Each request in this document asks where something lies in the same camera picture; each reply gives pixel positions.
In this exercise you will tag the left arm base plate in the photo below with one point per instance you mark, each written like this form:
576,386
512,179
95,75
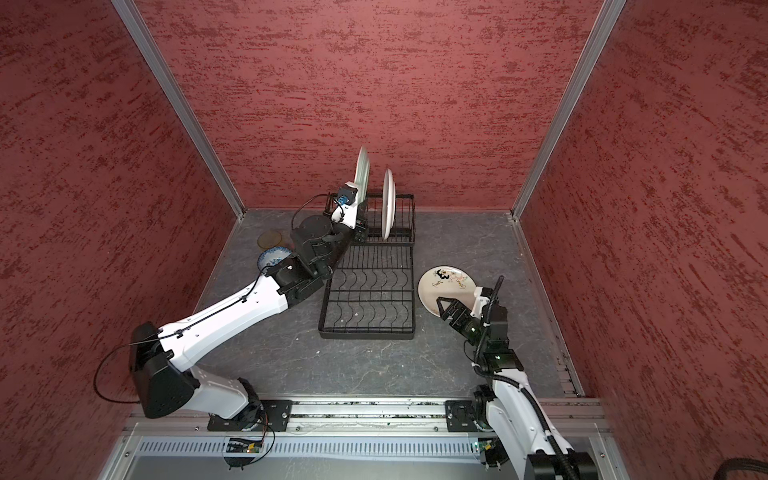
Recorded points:
276,415

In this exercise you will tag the pale green plate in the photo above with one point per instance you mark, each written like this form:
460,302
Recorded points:
362,174

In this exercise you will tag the right circuit board connector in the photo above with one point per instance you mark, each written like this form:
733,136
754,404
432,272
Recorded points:
491,453

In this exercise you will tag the left circuit board connector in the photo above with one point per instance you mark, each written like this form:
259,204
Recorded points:
242,452

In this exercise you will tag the black wire dish rack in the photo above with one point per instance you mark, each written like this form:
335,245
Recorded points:
371,295

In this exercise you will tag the right corner aluminium profile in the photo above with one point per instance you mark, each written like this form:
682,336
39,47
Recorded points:
602,28

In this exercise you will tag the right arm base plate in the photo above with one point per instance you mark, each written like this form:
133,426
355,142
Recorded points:
465,416

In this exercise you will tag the white blue floral bowl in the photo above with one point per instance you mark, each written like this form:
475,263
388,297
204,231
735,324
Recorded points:
272,256

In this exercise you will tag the aluminium rail front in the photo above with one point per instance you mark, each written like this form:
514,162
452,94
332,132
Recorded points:
420,416

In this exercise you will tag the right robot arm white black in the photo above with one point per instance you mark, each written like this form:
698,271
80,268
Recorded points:
505,403

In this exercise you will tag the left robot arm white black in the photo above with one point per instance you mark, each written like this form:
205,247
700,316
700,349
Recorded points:
163,360

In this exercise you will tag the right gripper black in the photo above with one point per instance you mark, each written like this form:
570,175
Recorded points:
454,307

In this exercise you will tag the white floral plate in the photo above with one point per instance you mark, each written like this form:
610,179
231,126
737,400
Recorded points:
388,204

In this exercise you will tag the circuit board connector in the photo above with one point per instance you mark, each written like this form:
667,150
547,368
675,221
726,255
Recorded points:
491,453
242,452

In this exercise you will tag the white slotted cable duct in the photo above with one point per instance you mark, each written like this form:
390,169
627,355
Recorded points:
439,449

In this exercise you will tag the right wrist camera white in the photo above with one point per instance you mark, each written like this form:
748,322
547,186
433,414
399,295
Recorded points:
482,297

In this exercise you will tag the amber transparent cup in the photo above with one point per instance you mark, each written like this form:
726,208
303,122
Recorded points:
270,239

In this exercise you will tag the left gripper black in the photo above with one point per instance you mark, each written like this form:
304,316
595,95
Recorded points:
360,232

